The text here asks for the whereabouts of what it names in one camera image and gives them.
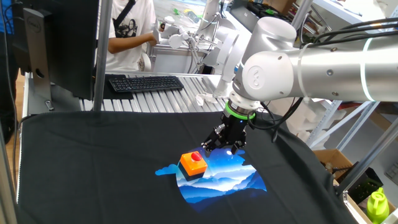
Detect person in white t-shirt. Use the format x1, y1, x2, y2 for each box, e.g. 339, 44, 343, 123
96, 0, 158, 72

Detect white articulated device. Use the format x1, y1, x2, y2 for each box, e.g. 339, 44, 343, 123
154, 15, 206, 74

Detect green plastic bottle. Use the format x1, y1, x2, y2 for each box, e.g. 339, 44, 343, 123
366, 187, 390, 224

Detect grey keyboard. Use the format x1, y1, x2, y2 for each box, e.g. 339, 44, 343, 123
384, 161, 398, 186

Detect black plastic crate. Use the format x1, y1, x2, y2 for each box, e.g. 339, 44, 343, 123
337, 161, 384, 205

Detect orange box with red button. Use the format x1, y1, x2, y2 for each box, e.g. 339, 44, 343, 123
177, 151, 208, 182

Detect crumpled white plastic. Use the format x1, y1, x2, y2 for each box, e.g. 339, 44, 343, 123
195, 93, 218, 106

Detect person in blue shirt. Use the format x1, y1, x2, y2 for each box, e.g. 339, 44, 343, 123
0, 0, 19, 144

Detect bare forearm of person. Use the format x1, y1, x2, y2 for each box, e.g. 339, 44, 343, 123
108, 32, 158, 54

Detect white foam packing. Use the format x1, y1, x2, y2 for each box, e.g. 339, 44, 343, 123
270, 98, 330, 141

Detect grey metal workbench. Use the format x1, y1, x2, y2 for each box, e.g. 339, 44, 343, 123
146, 43, 212, 75

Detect black desk mat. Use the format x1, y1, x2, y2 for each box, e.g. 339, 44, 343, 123
93, 73, 134, 101

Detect brown cardboard box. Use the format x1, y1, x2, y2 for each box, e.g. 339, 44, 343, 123
312, 148, 354, 180

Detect silver monitor stand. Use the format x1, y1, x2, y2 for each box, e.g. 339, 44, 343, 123
23, 7, 55, 111

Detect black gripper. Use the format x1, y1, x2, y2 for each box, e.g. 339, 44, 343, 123
201, 110, 255, 156

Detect aluminium frame post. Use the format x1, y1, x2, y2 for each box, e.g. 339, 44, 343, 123
0, 124, 18, 224
335, 118, 398, 197
92, 0, 113, 112

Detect black keyboard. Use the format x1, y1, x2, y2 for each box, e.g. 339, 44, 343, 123
108, 75, 185, 93

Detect white perforated shelf rack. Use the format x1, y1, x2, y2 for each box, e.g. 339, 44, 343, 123
306, 99, 382, 152

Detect white shelf unit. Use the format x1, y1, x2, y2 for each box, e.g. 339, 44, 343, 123
287, 0, 398, 35

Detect black computer monitor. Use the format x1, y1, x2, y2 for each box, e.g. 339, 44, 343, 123
12, 0, 100, 101

